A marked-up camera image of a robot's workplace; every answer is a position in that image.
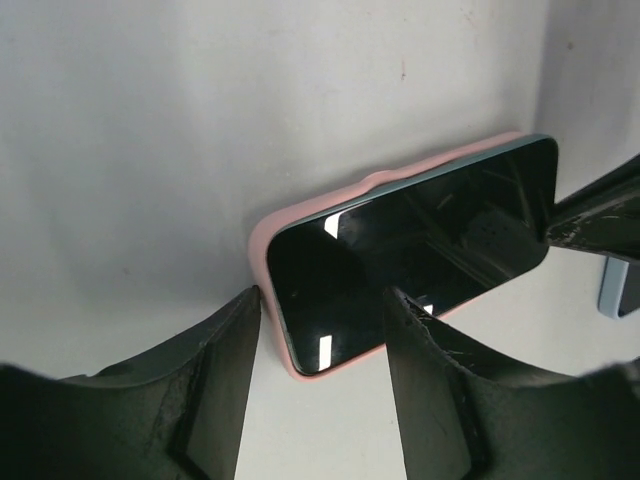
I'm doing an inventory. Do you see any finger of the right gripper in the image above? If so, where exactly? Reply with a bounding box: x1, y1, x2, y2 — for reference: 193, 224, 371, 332
544, 156, 640, 263

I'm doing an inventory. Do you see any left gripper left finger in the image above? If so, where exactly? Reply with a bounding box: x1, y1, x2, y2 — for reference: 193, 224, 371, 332
1, 287, 261, 479

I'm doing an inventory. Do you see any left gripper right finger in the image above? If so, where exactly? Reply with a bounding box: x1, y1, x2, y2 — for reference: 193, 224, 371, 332
383, 289, 639, 479

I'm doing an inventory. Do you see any blue phone case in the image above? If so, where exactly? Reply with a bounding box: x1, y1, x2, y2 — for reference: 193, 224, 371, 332
598, 257, 639, 320

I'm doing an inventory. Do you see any pink phone case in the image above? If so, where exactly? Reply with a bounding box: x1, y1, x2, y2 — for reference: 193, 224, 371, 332
248, 130, 549, 381

